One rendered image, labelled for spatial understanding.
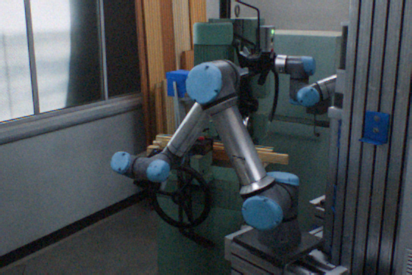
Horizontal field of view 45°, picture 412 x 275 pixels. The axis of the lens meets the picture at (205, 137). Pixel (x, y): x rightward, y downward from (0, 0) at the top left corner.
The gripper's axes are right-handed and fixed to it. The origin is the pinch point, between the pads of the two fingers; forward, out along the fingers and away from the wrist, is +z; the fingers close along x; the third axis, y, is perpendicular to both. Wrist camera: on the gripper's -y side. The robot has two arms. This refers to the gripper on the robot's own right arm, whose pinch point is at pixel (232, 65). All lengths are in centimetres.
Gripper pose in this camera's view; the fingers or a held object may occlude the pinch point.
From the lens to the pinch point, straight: 215.5
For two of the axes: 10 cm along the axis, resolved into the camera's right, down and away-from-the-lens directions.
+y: -2.6, -6.2, -7.4
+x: -3.3, 7.7, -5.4
